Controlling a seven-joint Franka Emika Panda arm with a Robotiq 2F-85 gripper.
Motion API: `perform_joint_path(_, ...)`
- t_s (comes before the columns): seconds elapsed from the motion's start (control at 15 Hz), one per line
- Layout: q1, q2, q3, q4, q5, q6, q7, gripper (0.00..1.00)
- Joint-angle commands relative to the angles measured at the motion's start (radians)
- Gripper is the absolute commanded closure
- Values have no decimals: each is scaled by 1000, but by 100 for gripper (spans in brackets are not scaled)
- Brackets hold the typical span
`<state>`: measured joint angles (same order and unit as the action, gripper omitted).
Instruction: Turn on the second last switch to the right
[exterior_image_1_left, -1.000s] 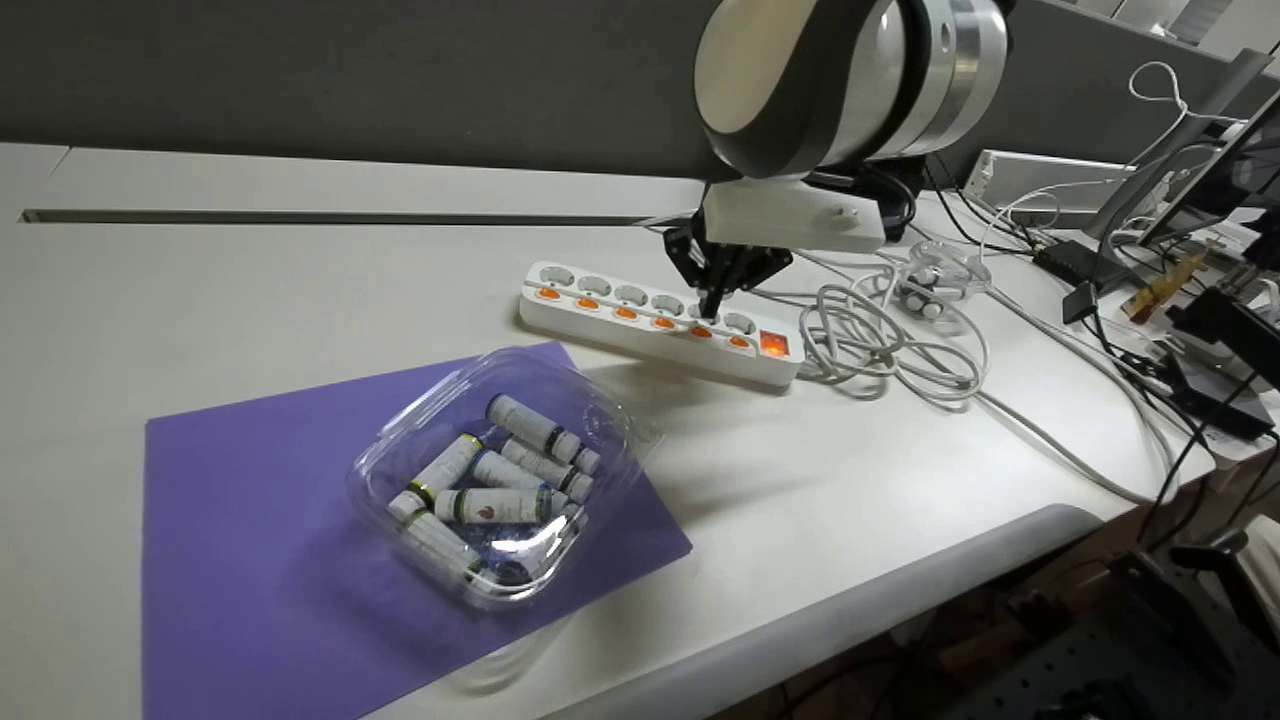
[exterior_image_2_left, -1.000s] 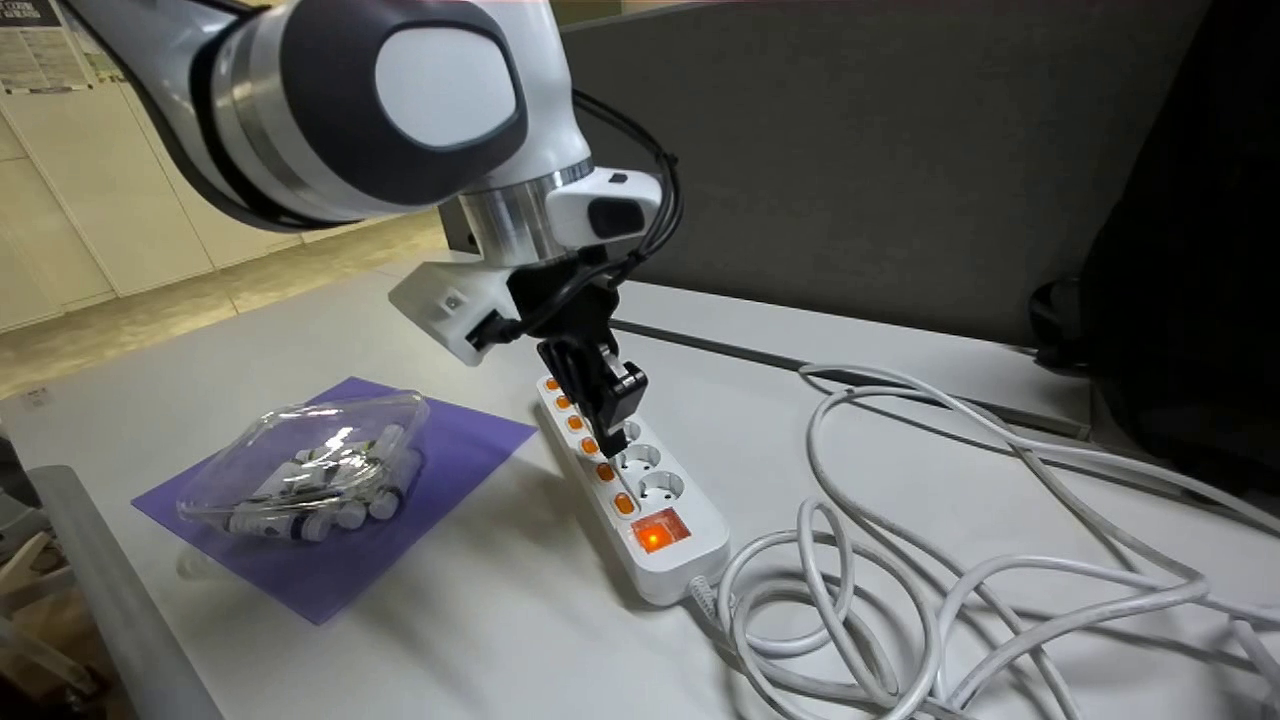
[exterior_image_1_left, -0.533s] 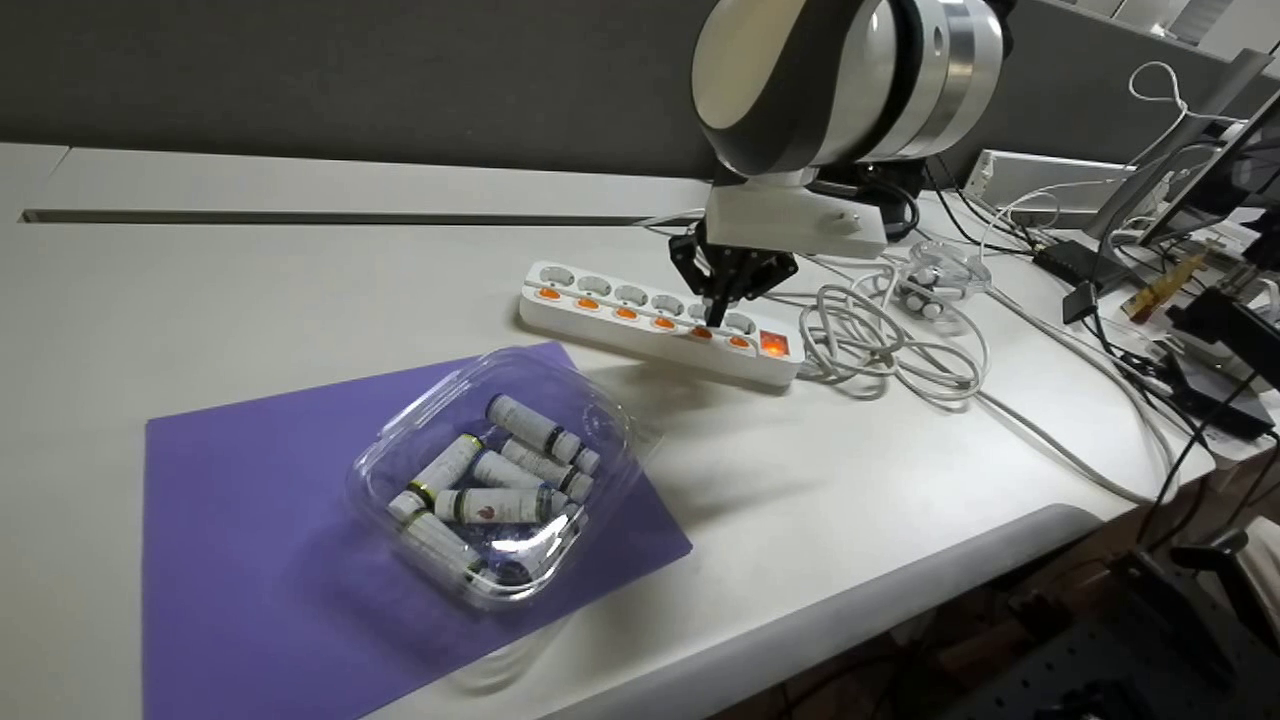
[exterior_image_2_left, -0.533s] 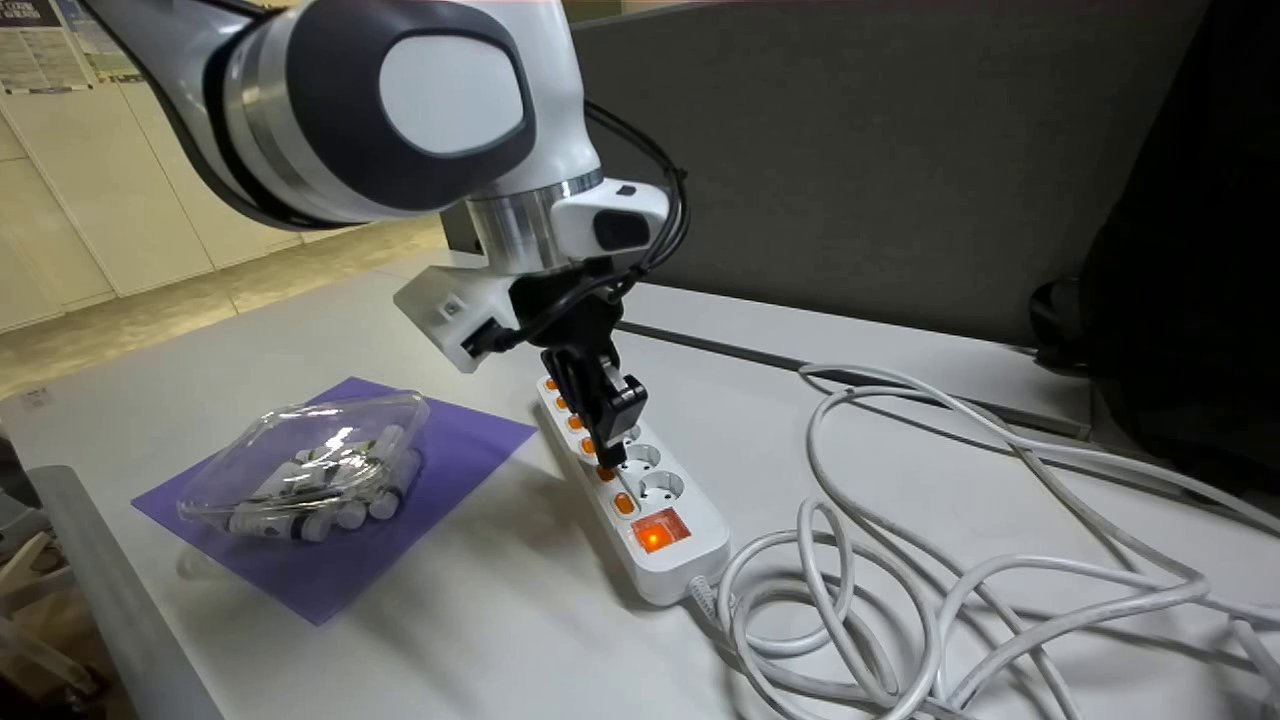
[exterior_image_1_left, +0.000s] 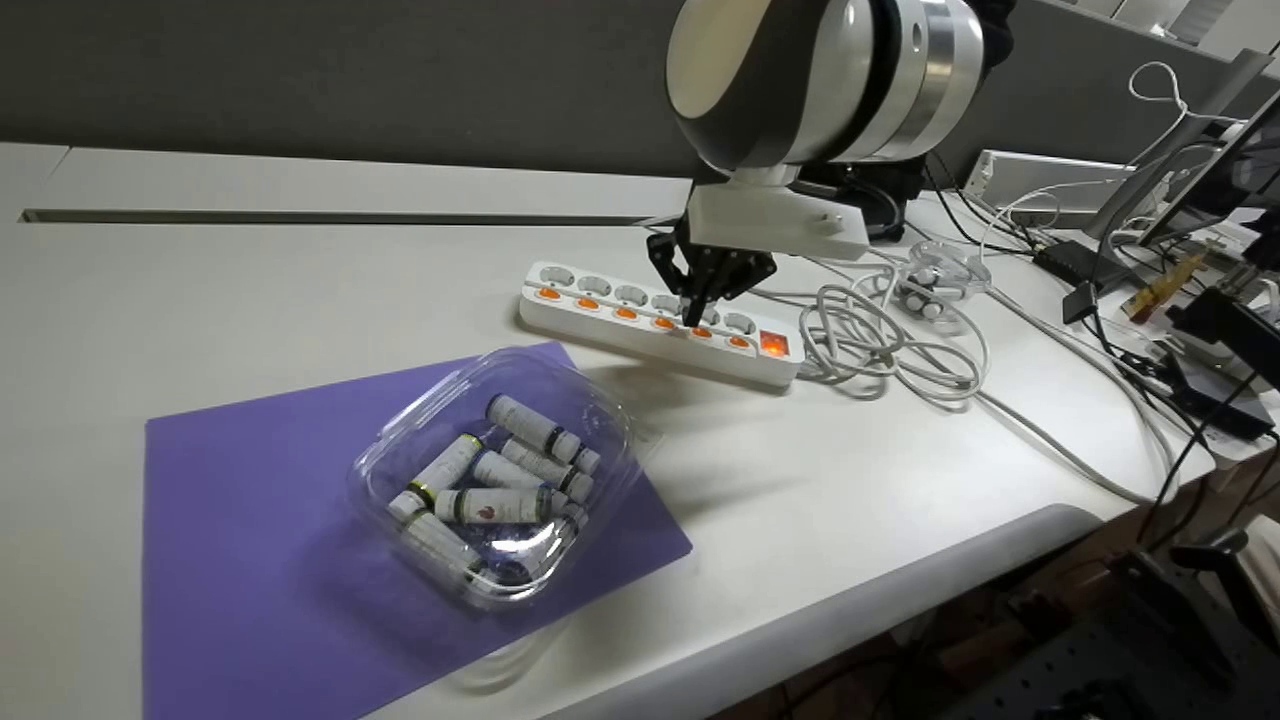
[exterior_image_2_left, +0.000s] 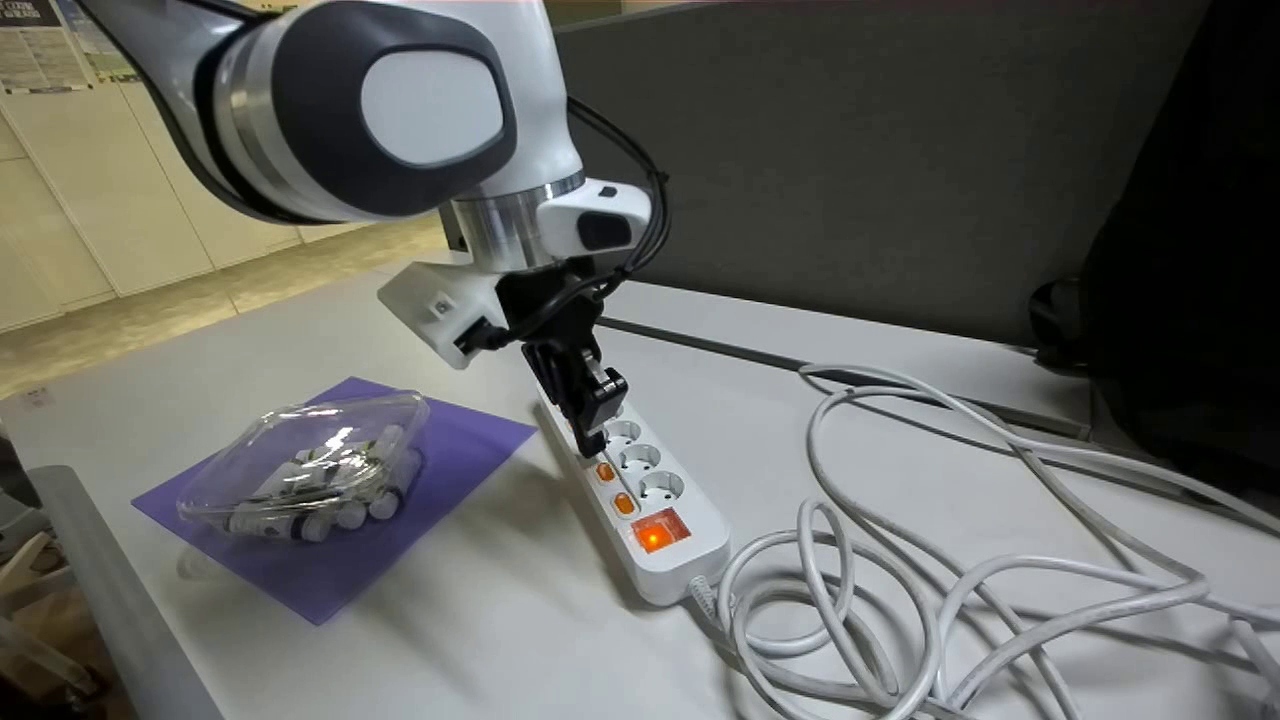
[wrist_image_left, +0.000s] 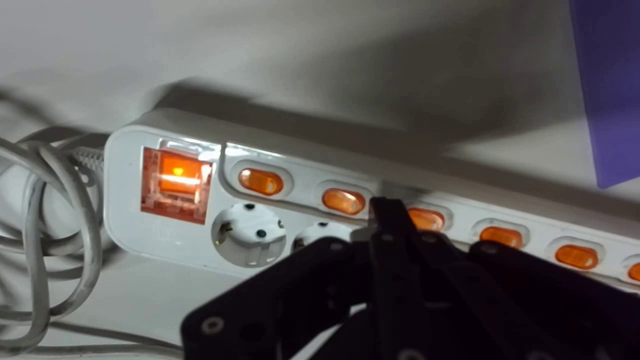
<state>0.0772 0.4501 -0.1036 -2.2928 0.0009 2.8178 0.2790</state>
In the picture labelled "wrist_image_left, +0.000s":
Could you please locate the red illuminated main switch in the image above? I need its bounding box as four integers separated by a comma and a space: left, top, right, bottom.
139, 149, 214, 224

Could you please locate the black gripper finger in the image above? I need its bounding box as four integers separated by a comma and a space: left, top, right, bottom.
369, 199, 426, 360

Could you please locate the grey power strip cable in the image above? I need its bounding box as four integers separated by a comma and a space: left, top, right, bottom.
0, 128, 185, 357

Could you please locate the orange rocker switch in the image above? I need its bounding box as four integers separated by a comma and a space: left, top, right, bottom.
628, 263, 640, 283
238, 169, 283, 196
322, 188, 366, 216
553, 244, 599, 270
479, 227, 524, 249
408, 208, 446, 233

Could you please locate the white power strip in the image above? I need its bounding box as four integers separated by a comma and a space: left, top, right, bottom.
104, 109, 640, 291

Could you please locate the purple paper sheet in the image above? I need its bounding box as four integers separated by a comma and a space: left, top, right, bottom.
569, 0, 640, 188

